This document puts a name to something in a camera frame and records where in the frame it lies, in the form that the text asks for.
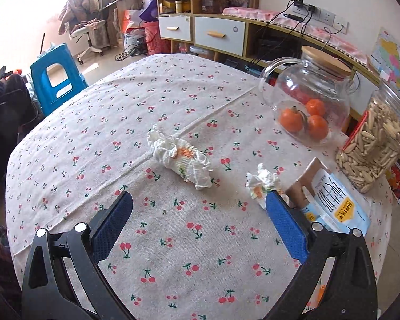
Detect small tissue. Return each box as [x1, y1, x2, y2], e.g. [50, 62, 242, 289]
[245, 163, 284, 210]

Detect white tissue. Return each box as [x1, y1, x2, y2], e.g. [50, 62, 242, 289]
[146, 125, 213, 190]

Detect blue plastic stool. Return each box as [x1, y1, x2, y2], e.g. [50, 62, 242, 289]
[30, 43, 88, 116]

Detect light blue milk carton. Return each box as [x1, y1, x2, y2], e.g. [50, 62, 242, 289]
[286, 158, 370, 235]

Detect glass jar of seeds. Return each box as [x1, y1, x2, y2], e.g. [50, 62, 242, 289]
[336, 80, 400, 194]

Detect orange tangerine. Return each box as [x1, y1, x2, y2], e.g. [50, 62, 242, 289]
[305, 99, 326, 117]
[307, 115, 329, 141]
[279, 106, 304, 134]

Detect floral cherry tablecloth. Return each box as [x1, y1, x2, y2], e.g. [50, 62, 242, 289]
[6, 54, 392, 319]

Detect glass teapot bamboo lid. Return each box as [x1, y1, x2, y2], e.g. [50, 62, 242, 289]
[258, 46, 352, 146]

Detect colourful map board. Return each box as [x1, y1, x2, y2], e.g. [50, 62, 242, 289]
[369, 27, 400, 97]

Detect pink cloth runner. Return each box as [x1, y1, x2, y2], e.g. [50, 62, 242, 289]
[222, 7, 367, 66]

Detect white wooden tv cabinet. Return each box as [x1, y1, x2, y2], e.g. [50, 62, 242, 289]
[159, 13, 379, 120]

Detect wall power socket strip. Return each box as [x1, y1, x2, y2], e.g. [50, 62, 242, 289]
[291, 0, 349, 35]

